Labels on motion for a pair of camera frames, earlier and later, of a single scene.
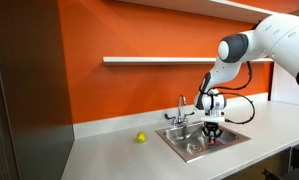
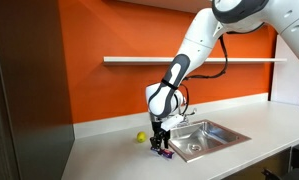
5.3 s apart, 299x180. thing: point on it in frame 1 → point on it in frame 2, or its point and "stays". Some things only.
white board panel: (285, 87) stays
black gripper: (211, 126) → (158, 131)
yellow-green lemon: (141, 137) stays
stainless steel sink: (191, 143) stays
